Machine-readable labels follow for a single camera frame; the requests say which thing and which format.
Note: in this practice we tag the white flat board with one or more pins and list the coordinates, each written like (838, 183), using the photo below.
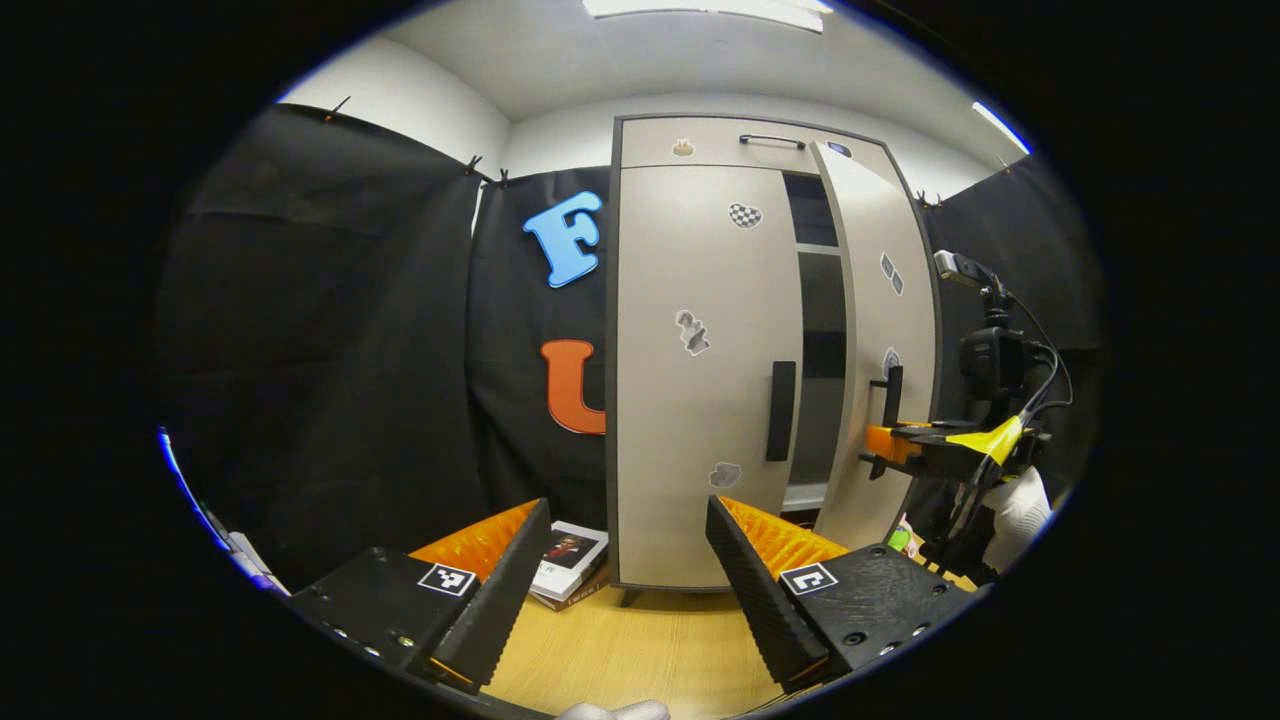
(250, 565)

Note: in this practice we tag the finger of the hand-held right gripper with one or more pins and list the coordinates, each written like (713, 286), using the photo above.
(895, 445)
(940, 472)

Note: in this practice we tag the grey double-door shoe cabinet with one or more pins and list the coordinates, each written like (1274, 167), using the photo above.
(715, 145)

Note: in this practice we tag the green and pink plush toy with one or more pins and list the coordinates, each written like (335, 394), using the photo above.
(900, 540)

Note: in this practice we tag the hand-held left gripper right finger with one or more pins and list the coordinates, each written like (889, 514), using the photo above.
(760, 600)

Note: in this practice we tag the white book with portrait cover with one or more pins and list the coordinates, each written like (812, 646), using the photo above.
(580, 572)

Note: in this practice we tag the ceiling light panel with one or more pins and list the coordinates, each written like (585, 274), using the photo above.
(700, 10)
(1000, 125)

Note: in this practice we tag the black backdrop cloth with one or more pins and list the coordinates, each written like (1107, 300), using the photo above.
(330, 350)
(1060, 260)

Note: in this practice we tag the grey cabinet shelf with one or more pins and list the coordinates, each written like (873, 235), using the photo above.
(805, 497)
(818, 248)

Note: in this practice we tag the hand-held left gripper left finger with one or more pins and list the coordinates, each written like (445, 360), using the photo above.
(505, 590)

